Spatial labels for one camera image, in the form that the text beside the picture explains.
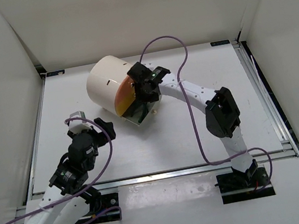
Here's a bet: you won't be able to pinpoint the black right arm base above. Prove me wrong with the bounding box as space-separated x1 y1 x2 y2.
215 167 276 205

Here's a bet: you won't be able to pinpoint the green handled pliers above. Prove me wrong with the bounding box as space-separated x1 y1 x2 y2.
130 104 144 124

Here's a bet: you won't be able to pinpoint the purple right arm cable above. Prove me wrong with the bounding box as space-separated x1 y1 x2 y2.
136 20 277 208

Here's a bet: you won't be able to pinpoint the aluminium frame rail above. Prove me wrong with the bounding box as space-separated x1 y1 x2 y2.
22 146 299 204

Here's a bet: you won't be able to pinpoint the green handled side cutters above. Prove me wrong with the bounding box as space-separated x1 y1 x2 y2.
141 102 150 120

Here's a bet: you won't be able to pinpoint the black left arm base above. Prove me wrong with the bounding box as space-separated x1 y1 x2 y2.
75 187 121 224

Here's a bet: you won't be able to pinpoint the yellow drawer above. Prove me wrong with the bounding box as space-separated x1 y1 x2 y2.
114 87 135 116

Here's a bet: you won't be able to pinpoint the cream round drawer cabinet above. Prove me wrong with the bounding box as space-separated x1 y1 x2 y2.
81 50 150 122

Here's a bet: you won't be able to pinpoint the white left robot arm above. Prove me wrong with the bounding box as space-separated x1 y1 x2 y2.
24 117 122 224

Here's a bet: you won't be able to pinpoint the pink top drawer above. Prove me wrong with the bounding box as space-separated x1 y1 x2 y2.
117 75 135 100

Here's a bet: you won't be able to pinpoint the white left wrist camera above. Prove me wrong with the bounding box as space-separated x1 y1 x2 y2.
65 111 91 135

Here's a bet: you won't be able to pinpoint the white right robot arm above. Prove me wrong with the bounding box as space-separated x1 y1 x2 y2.
127 62 258 188

